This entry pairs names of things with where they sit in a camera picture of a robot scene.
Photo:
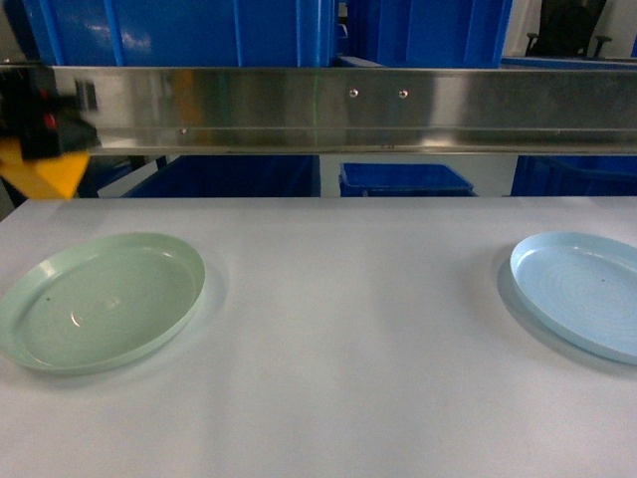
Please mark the light blue plate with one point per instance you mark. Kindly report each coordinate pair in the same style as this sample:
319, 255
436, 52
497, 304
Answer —
582, 287

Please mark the stainless steel rail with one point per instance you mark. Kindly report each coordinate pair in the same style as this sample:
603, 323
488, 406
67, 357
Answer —
355, 110

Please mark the yellow toy block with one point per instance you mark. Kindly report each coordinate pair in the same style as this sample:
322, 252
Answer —
48, 178

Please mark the blue bin lower right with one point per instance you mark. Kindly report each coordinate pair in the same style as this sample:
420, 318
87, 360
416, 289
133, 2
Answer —
575, 176

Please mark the blue bin centre top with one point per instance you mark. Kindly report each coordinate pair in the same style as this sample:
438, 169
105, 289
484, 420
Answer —
454, 34

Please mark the large blue bin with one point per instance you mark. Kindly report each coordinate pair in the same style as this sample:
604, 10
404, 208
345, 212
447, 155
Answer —
175, 33

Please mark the black office chair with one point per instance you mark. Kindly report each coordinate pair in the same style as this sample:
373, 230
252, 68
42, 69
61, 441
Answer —
566, 30

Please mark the blue bin lower left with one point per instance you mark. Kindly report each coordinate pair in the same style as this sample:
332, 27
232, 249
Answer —
233, 176

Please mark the light green plate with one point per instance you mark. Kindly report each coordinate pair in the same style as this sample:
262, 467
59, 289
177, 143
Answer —
101, 304

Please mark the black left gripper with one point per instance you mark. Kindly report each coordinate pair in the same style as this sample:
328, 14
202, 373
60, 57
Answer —
45, 122

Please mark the small blue bin below rail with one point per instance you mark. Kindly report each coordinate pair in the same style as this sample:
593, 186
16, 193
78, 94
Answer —
402, 180

